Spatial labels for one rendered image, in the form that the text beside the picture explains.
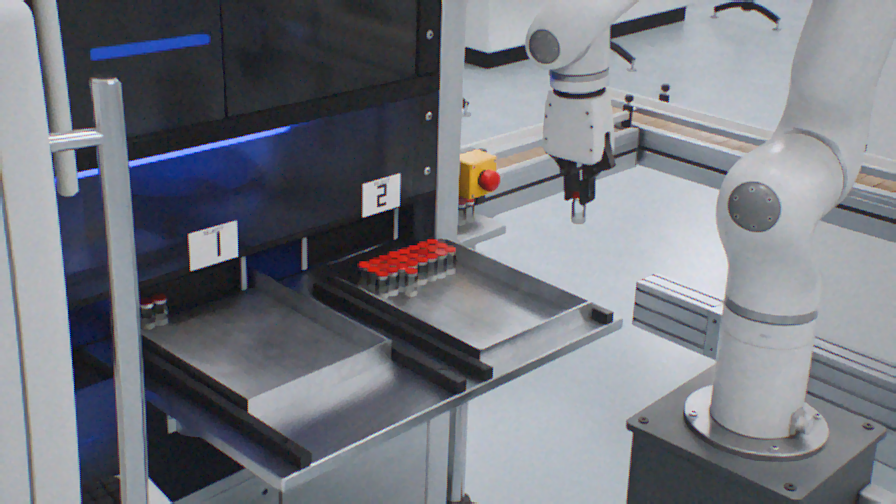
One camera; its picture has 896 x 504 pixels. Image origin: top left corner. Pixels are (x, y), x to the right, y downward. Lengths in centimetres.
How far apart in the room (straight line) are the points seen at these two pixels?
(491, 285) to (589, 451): 129
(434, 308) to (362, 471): 44
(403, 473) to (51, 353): 137
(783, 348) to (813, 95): 34
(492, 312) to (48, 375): 102
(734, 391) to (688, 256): 284
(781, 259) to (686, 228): 320
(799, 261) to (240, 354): 81
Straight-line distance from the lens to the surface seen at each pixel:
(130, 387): 120
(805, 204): 160
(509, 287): 212
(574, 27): 166
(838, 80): 161
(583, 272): 437
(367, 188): 209
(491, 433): 339
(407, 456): 243
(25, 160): 108
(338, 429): 171
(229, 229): 193
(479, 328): 198
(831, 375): 279
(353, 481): 235
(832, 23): 159
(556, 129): 182
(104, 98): 110
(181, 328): 199
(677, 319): 296
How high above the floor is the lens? 178
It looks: 23 degrees down
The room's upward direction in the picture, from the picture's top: 2 degrees clockwise
